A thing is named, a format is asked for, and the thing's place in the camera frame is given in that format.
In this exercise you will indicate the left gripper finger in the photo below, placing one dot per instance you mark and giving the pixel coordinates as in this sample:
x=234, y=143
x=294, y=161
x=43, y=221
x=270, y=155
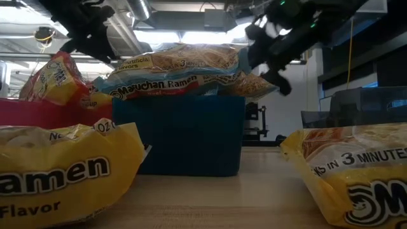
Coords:
x=69, y=47
x=103, y=54

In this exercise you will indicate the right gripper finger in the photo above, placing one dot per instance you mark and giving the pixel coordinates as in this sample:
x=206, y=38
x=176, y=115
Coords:
x=278, y=81
x=257, y=47

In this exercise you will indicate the red Maruchan beef ramen pack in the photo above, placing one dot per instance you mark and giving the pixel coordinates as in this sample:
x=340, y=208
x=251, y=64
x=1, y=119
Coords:
x=54, y=79
x=97, y=100

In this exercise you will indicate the grey translucent plastic bin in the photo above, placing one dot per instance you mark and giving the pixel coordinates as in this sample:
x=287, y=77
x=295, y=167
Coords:
x=362, y=108

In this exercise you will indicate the blue plastic bin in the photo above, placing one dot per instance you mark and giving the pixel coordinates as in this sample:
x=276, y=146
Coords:
x=190, y=136

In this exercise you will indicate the yellow Maruchan chicken ramen pack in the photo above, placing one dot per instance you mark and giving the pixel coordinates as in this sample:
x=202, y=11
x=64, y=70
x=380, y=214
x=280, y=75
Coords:
x=349, y=191
x=63, y=178

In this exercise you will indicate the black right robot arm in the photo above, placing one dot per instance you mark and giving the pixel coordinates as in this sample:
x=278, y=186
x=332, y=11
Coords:
x=334, y=12

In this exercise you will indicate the white strip light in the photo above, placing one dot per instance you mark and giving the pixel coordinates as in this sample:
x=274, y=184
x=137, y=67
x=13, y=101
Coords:
x=299, y=61

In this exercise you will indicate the black equipment stand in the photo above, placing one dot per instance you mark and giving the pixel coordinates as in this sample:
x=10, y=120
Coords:
x=254, y=114

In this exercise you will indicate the grey ceiling ventilation box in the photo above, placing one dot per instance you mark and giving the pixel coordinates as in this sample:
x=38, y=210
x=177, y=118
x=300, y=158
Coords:
x=219, y=20

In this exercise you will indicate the bright ceiling light panel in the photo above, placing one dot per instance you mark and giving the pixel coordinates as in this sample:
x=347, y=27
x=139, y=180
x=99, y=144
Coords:
x=159, y=36

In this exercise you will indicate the red plastic bin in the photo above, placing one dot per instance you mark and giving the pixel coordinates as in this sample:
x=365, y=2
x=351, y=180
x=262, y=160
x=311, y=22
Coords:
x=38, y=114

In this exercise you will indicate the white ceiling box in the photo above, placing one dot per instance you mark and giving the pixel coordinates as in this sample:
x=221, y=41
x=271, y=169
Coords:
x=372, y=6

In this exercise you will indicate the silver ventilation duct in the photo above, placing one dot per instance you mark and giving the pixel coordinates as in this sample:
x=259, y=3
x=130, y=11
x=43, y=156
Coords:
x=140, y=9

